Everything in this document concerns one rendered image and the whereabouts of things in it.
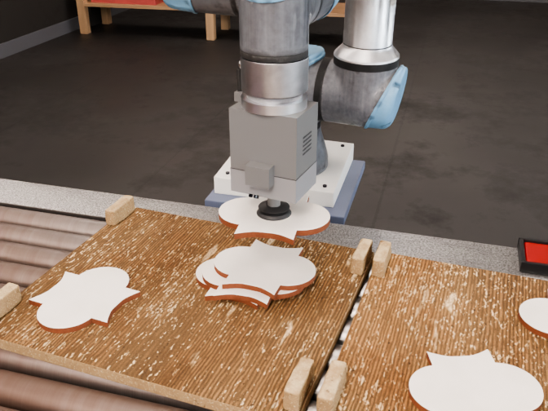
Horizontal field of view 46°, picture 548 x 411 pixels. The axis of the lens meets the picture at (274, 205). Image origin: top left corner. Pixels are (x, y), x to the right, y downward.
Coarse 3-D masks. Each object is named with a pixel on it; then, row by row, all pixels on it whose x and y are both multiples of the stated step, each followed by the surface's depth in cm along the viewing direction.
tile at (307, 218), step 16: (224, 208) 80; (240, 208) 80; (256, 208) 80; (304, 208) 80; (320, 208) 80; (224, 224) 78; (240, 224) 76; (256, 224) 76; (272, 224) 76; (288, 224) 76; (304, 224) 76; (320, 224) 76; (288, 240) 74
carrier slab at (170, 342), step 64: (128, 256) 91; (192, 256) 91; (320, 256) 91; (0, 320) 78; (128, 320) 78; (192, 320) 78; (256, 320) 78; (320, 320) 78; (128, 384) 70; (192, 384) 68; (256, 384) 68
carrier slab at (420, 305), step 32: (384, 288) 84; (416, 288) 84; (448, 288) 84; (480, 288) 84; (512, 288) 84; (544, 288) 84; (352, 320) 78; (384, 320) 78; (416, 320) 78; (448, 320) 78; (480, 320) 78; (512, 320) 78; (352, 352) 73; (384, 352) 73; (416, 352) 73; (448, 352) 73; (512, 352) 73; (544, 352) 73; (352, 384) 68; (384, 384) 68; (544, 384) 68
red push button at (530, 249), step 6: (528, 246) 95; (534, 246) 95; (540, 246) 95; (546, 246) 95; (528, 252) 94; (534, 252) 94; (540, 252) 94; (546, 252) 94; (528, 258) 92; (534, 258) 92; (540, 258) 92; (546, 258) 92
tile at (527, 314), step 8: (528, 304) 80; (536, 304) 80; (544, 304) 80; (520, 312) 78; (528, 312) 78; (536, 312) 78; (544, 312) 78; (520, 320) 78; (528, 320) 77; (536, 320) 77; (544, 320) 77; (528, 328) 76; (536, 328) 76; (544, 328) 76; (544, 336) 75
